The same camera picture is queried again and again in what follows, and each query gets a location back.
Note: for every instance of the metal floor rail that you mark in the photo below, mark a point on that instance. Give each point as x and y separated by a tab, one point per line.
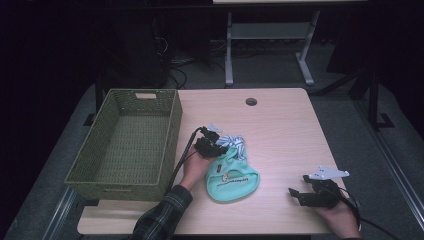
405	190
61	213

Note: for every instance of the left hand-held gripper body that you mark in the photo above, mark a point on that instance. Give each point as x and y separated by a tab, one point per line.
205	146

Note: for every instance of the mint green striped pet garment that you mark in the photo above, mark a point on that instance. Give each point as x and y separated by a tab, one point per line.
233	186

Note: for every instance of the person's right hand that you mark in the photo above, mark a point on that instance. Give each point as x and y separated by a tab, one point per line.
341	221

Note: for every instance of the person's left hand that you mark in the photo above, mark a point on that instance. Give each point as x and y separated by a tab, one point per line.
193	170

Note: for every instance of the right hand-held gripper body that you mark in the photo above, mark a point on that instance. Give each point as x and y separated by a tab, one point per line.
325	195

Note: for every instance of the black metal stand post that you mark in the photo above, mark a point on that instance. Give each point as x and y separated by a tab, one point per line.
374	100

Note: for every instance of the green woven basket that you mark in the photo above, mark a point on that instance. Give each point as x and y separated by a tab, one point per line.
133	140

